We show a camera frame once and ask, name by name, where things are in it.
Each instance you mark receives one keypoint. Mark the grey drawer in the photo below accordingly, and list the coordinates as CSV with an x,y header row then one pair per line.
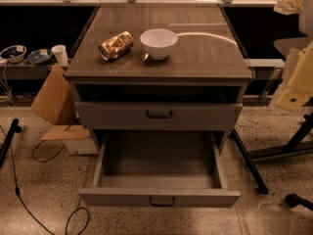
x,y
159,116
159,169

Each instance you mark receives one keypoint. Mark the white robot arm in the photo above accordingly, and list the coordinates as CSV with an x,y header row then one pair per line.
x,y
297,86

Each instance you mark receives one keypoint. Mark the grey drawer cabinet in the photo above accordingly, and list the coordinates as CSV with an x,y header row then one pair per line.
x,y
205,65

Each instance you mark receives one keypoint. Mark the grey top drawer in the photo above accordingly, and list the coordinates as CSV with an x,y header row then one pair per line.
x,y
159,116

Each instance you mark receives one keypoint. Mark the dark grey side table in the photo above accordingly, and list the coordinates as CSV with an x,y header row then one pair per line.
x,y
284,45

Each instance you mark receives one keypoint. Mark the black metal floor bar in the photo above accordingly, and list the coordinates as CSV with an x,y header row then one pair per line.
x,y
261,186

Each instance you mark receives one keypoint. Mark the white bowl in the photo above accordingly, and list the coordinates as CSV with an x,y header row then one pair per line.
x,y
158,42

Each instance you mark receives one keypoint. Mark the crushed golden soda can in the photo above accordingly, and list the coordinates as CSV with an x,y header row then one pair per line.
x,y
116,46

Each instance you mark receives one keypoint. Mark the white foam cup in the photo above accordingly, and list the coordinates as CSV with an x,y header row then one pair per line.
x,y
60,52

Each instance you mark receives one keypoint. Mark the brown cardboard box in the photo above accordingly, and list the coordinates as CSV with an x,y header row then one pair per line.
x,y
55,104

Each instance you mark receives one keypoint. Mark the black stand leg left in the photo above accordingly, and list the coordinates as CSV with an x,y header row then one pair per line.
x,y
14,128

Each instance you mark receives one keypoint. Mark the grey wall shelf rail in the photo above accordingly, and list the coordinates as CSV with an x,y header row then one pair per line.
x,y
25,70

